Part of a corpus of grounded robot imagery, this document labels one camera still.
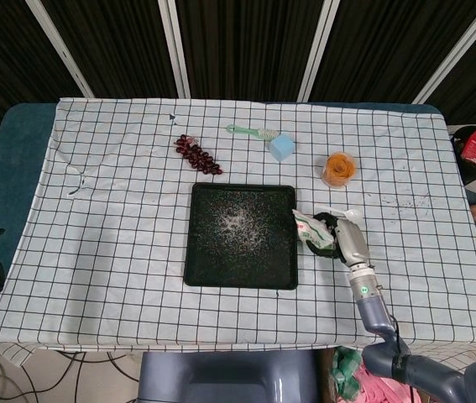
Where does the green handled brush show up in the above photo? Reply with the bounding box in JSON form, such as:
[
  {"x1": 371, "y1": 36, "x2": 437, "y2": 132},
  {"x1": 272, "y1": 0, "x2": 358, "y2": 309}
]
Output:
[{"x1": 225, "y1": 123, "x2": 281, "y2": 143}]

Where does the black rectangular tray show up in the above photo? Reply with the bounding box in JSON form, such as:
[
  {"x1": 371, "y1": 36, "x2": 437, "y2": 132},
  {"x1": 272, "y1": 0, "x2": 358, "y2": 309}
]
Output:
[{"x1": 183, "y1": 182, "x2": 299, "y2": 290}]

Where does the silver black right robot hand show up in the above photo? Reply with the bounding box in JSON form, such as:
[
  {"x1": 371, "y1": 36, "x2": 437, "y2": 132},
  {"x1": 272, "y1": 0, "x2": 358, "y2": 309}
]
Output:
[{"x1": 307, "y1": 212, "x2": 371, "y2": 268}]

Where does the white plastic spoon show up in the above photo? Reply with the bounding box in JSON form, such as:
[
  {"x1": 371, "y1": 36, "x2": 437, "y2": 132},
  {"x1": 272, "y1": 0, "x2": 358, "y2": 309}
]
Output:
[{"x1": 314, "y1": 205, "x2": 364, "y2": 223}]

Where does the pink cloth pile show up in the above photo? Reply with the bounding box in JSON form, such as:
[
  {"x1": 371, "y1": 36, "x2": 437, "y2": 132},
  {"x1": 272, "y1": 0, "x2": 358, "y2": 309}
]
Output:
[{"x1": 357, "y1": 356, "x2": 444, "y2": 403}]

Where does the dark red grape bunch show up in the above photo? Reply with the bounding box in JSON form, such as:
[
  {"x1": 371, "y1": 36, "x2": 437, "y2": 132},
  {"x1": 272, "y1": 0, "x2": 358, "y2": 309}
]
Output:
[{"x1": 173, "y1": 133, "x2": 224, "y2": 175}]

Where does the orange food in clear cup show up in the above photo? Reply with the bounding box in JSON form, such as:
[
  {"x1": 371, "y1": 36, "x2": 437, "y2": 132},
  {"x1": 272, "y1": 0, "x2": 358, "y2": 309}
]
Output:
[{"x1": 320, "y1": 152, "x2": 358, "y2": 190}]

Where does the blue-grey robot torso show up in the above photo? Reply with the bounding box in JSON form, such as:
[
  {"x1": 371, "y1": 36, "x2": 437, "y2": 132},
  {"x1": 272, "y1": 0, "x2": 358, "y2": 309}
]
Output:
[{"x1": 138, "y1": 350, "x2": 319, "y2": 403}]

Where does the green plastic pieces pile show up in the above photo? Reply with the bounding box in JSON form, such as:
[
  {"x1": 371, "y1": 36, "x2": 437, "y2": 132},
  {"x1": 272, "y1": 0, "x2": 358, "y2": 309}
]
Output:
[{"x1": 332, "y1": 347, "x2": 363, "y2": 399}]

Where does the white partition frame post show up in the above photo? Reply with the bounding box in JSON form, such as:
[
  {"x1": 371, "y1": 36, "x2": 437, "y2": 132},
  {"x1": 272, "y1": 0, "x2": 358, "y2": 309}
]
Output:
[
  {"x1": 412, "y1": 0, "x2": 476, "y2": 105},
  {"x1": 157, "y1": 0, "x2": 191, "y2": 100},
  {"x1": 297, "y1": 0, "x2": 342, "y2": 102},
  {"x1": 25, "y1": 0, "x2": 95, "y2": 99}
]

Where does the white green plastic bag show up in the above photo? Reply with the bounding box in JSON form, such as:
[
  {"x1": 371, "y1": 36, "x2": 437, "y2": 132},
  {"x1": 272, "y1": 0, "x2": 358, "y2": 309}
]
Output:
[{"x1": 291, "y1": 208, "x2": 335, "y2": 252}]

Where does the light blue sponge cube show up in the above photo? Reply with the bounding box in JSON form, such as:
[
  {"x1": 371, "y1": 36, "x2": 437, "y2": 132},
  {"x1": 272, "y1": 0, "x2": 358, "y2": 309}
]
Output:
[{"x1": 268, "y1": 133, "x2": 297, "y2": 163}]

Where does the white black checkered tablecloth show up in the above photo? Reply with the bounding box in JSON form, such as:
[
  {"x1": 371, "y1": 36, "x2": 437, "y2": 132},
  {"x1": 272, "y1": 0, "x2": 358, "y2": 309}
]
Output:
[{"x1": 0, "y1": 97, "x2": 476, "y2": 367}]

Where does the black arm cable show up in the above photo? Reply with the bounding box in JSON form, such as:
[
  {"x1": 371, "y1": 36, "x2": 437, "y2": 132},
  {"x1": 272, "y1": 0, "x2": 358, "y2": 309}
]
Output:
[{"x1": 388, "y1": 314, "x2": 403, "y2": 352}]

